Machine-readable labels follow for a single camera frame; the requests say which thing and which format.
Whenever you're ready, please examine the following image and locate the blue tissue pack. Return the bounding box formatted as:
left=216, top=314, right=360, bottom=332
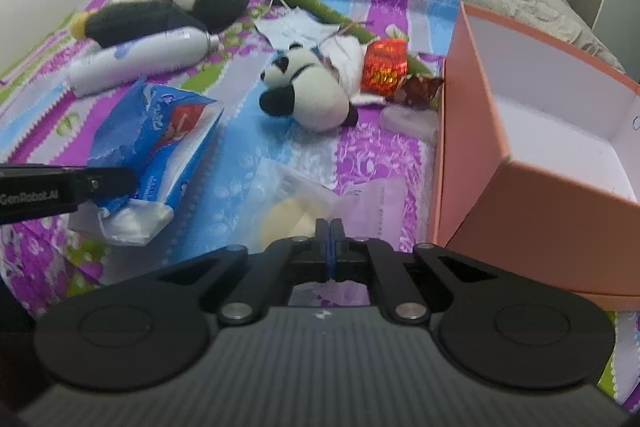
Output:
left=70, top=81, right=224, bottom=247

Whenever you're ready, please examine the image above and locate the clear plastic bag with pad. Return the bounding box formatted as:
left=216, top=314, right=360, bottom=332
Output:
left=231, top=158, right=407, bottom=254

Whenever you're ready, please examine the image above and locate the brown candy packet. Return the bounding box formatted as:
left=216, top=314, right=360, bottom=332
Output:
left=393, top=74, right=444, bottom=109

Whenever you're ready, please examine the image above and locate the small panda plush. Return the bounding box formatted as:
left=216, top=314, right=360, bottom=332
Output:
left=259, top=42, right=358, bottom=132

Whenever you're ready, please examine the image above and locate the red foil candy wrapper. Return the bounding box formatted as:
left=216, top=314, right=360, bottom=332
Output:
left=360, top=39, right=408, bottom=98

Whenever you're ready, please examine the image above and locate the white face mask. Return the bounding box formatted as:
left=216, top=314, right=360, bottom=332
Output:
left=254, top=9, right=341, bottom=51

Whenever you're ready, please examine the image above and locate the white knitted sock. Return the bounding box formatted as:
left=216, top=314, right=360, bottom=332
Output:
left=318, top=35, right=386, bottom=106

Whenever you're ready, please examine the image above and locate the white spray bottle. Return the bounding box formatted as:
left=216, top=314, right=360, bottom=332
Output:
left=65, top=27, right=221, bottom=98

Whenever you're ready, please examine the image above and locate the pink cardboard box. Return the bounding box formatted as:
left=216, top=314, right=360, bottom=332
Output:
left=427, top=3, right=639, bottom=311

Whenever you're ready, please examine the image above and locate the colourful striped floral blanket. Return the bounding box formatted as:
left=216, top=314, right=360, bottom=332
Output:
left=1, top=0, right=639, bottom=412

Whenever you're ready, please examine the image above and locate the grey white penguin plush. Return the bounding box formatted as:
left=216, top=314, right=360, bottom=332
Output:
left=70, top=0, right=250, bottom=48

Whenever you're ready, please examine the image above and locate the green plush massage stick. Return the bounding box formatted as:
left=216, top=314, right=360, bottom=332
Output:
left=262, top=0, right=434, bottom=77

